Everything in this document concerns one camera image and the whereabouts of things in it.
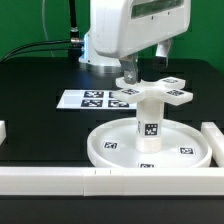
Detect white fence bar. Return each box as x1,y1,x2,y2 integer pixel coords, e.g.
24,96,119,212
201,122,224,168
0,167,224,196
0,121,6,145

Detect black vertical cable connector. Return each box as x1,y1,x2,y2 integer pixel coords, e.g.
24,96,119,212
68,0,79,38

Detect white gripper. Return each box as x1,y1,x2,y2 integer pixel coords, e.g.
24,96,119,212
90,0,191,84

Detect white marker tag sheet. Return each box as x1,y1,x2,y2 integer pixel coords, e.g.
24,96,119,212
57,90,136,110

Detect white left fence bar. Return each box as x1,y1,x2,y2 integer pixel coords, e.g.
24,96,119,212
0,121,6,145

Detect white cross-shaped table base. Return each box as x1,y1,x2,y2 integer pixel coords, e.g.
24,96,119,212
112,77,193,106

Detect black cable pair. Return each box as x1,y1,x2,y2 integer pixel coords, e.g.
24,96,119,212
0,39,84,64

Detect white front fence bar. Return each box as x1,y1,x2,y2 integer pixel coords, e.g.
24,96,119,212
0,167,224,196

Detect thin white cable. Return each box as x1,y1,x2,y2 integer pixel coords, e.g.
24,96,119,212
41,0,56,58

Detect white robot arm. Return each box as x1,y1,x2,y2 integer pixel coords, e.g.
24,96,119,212
80,0,191,84

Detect white right fence bar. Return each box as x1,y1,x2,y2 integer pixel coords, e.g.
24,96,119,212
201,122,224,168

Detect white round table top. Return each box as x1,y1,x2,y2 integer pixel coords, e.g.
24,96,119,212
87,117,212,168

